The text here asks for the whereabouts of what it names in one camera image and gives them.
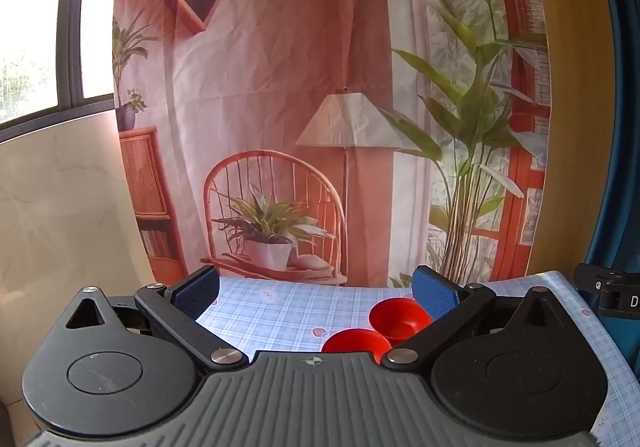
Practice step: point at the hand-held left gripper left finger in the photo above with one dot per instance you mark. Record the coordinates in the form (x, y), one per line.
(197, 292)

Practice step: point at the yellow wooden panel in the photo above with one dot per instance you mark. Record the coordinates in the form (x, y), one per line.
(575, 102)

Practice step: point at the blue curtain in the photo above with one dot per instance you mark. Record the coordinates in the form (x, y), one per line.
(620, 102)

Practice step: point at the blue plaid tablecloth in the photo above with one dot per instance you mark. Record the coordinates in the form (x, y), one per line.
(300, 307)

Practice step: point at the printed wall tapestry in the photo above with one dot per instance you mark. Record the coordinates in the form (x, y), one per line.
(280, 77)

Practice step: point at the red bowl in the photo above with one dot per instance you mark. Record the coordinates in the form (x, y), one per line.
(397, 319)
(352, 342)

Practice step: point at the black window frame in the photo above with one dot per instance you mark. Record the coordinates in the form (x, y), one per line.
(70, 27)

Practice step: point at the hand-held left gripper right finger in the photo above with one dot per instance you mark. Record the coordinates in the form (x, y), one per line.
(432, 294)

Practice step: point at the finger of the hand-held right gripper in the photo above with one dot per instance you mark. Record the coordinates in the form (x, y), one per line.
(612, 294)

